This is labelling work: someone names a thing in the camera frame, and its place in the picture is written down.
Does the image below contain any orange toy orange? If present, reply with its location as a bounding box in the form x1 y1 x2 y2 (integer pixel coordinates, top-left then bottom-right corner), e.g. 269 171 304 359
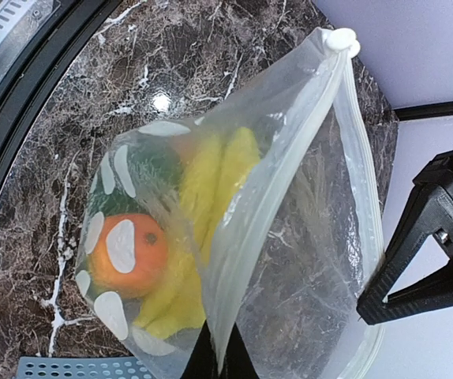
84 212 168 298

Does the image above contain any light blue perforated basket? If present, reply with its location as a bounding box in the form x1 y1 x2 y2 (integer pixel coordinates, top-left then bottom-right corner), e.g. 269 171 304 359
14 357 155 379

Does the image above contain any clear dotted zip top bag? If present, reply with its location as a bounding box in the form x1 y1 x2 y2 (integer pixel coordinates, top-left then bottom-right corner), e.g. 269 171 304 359
75 28 384 378

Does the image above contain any black left corner post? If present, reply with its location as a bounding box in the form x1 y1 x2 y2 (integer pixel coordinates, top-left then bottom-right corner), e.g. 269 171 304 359
395 101 453 121

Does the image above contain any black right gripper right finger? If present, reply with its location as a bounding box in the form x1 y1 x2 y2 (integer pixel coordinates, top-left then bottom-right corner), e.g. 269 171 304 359
225 324 258 379

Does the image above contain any yellow toy banana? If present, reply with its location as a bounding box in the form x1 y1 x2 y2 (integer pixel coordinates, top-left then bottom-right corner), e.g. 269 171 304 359
133 127 260 340

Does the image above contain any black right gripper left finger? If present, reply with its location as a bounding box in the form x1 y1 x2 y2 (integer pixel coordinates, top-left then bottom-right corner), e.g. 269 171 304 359
181 322 219 379

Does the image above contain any black front rail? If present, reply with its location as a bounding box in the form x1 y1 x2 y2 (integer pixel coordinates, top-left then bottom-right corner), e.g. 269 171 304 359
0 1 120 191

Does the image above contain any green toy avocado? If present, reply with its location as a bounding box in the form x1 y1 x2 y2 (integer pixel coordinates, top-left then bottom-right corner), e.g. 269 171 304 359
86 145 183 217

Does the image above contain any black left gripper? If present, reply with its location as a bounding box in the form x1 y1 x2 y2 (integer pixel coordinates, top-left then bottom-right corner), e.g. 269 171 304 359
357 150 453 325

